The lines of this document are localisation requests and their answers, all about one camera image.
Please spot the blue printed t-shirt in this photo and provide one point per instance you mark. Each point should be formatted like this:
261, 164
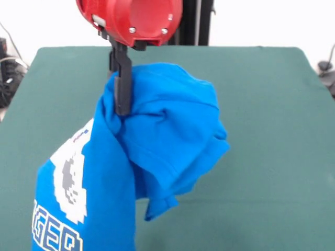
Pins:
157, 130

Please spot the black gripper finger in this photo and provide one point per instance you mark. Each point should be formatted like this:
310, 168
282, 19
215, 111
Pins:
112, 62
124, 89

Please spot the dark stand base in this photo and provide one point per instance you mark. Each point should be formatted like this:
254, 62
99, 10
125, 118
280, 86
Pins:
9, 78
324, 65

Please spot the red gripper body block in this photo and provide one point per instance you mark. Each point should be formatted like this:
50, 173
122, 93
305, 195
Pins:
141, 18

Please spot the dark green table cloth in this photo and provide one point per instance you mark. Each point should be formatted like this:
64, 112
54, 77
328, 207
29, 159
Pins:
274, 157

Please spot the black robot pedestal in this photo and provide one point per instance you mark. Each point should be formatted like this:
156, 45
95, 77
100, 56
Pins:
196, 23

